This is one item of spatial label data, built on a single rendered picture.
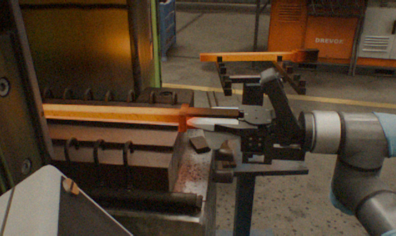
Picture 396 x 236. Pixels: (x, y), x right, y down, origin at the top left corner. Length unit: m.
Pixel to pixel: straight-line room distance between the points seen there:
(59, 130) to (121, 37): 0.30
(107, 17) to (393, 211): 0.68
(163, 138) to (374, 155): 0.35
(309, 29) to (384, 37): 0.81
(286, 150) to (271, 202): 1.37
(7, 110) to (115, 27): 0.47
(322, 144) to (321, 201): 1.48
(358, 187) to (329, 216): 1.35
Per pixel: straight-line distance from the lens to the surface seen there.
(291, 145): 0.60
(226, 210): 1.88
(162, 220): 0.52
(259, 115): 0.57
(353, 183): 0.63
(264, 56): 1.19
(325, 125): 0.58
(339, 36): 4.13
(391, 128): 0.61
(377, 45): 4.22
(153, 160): 0.51
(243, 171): 1.01
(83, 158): 0.55
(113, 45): 0.82
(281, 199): 1.99
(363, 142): 0.60
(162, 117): 0.58
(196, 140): 0.67
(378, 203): 0.60
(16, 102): 0.41
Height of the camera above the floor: 1.27
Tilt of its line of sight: 27 degrees down
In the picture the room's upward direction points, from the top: straight up
